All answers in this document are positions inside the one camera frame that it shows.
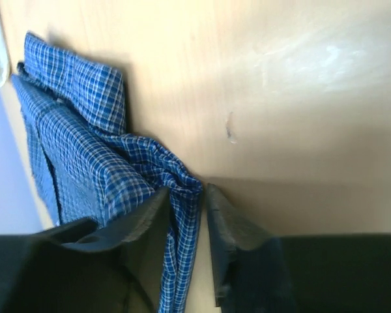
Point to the blue checkered long sleeve shirt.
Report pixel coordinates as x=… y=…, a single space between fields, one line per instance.
x=86 y=164

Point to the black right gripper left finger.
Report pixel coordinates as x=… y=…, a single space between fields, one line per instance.
x=79 y=267

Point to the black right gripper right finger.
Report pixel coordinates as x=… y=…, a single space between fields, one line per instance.
x=256 y=271

